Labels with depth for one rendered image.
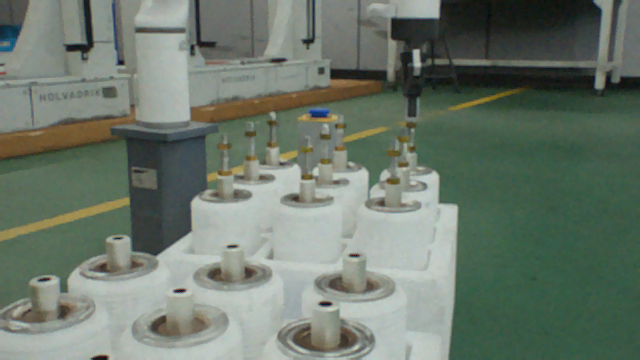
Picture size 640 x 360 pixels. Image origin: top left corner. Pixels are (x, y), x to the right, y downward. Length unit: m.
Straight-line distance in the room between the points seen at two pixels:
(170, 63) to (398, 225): 0.60
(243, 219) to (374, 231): 0.18
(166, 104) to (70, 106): 1.82
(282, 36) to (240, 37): 2.78
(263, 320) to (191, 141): 0.72
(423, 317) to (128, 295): 0.39
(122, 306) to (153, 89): 0.70
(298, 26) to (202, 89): 1.18
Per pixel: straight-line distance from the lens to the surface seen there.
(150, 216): 1.37
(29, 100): 3.02
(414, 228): 0.92
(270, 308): 0.67
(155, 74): 1.33
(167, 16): 1.34
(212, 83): 3.80
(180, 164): 1.33
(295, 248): 0.95
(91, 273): 0.72
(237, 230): 0.97
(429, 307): 0.91
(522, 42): 6.15
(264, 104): 4.05
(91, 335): 0.62
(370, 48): 6.63
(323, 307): 0.54
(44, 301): 0.63
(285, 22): 4.68
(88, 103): 3.21
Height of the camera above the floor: 0.49
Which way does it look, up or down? 12 degrees down
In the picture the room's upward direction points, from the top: straight up
